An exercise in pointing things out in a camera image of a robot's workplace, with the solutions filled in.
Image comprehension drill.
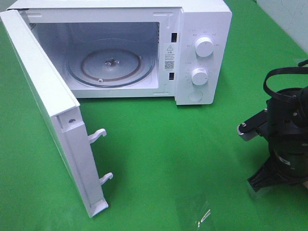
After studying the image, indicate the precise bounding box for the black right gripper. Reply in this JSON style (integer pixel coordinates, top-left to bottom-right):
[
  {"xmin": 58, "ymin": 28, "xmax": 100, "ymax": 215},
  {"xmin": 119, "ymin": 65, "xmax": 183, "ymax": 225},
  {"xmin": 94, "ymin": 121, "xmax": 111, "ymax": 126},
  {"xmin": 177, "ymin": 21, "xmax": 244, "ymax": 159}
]
[{"xmin": 237, "ymin": 88, "xmax": 308, "ymax": 192}]

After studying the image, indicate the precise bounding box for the upper white power knob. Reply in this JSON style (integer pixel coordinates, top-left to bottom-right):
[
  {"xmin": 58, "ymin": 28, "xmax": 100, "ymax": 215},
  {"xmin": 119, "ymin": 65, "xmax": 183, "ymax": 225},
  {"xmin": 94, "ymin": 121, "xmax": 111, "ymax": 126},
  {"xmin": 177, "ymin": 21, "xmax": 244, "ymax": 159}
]
[{"xmin": 195, "ymin": 36, "xmax": 214, "ymax": 57}]

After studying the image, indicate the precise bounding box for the round door release button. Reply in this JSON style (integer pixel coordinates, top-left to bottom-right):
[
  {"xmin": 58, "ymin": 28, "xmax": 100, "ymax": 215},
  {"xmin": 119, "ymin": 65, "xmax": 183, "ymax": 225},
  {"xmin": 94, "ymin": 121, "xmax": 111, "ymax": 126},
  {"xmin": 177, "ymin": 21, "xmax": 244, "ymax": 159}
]
[{"xmin": 188, "ymin": 90, "xmax": 203, "ymax": 102}]

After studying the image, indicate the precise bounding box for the white timer knob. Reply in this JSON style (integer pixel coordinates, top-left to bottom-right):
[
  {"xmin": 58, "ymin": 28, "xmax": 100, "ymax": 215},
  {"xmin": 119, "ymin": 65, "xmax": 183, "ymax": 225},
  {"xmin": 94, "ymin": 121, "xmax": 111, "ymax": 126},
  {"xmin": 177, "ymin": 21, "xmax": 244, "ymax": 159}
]
[{"xmin": 191, "ymin": 68, "xmax": 208, "ymax": 86}]

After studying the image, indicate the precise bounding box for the white microwave door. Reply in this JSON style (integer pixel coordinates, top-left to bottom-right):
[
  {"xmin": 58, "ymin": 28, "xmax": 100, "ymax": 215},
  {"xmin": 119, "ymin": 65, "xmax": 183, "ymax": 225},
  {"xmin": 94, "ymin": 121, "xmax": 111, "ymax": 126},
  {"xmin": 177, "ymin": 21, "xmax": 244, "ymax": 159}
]
[{"xmin": 0, "ymin": 10, "xmax": 113, "ymax": 217}]

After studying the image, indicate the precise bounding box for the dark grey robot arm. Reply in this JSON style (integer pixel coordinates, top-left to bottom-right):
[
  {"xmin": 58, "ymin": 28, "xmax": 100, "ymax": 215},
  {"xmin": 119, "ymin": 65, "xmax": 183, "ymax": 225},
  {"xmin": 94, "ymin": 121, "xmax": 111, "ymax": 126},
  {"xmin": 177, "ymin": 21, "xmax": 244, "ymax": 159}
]
[{"xmin": 237, "ymin": 88, "xmax": 308, "ymax": 192}]

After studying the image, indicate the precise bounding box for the white warning label sticker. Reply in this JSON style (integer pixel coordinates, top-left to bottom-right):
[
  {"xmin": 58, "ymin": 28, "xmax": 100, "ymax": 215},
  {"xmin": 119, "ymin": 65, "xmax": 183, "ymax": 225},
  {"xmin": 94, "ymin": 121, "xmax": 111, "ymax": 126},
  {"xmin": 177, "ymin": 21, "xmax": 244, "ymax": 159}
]
[{"xmin": 163, "ymin": 43, "xmax": 177, "ymax": 71}]

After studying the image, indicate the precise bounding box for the white microwave oven body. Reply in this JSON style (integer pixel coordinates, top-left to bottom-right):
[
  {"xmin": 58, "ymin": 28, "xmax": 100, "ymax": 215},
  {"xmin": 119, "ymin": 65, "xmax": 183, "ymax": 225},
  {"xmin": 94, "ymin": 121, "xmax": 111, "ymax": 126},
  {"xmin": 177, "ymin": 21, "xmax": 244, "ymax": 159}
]
[{"xmin": 5, "ymin": 0, "xmax": 232, "ymax": 105}]

